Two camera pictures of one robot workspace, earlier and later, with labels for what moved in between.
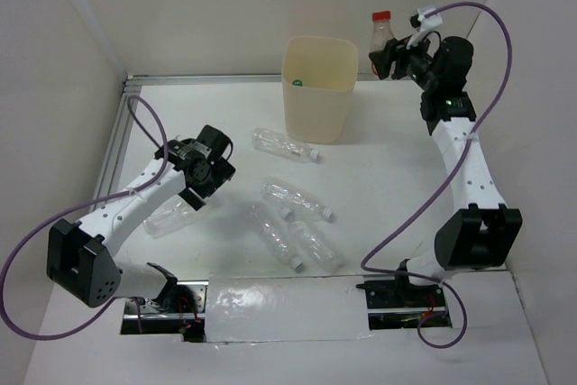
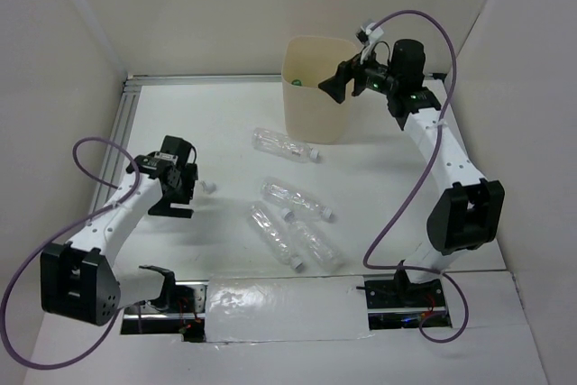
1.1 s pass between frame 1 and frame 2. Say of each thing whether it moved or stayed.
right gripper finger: moved
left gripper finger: moved
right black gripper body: moved
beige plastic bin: stayed
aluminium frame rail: stayed
